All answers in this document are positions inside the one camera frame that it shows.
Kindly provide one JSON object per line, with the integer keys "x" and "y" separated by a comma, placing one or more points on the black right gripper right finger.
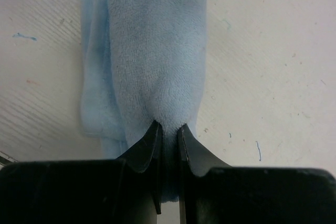
{"x": 211, "y": 191}

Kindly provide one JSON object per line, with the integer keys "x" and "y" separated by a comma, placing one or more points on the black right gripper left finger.
{"x": 122, "y": 190}

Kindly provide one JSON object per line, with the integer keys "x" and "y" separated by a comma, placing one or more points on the light blue towel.
{"x": 143, "y": 61}

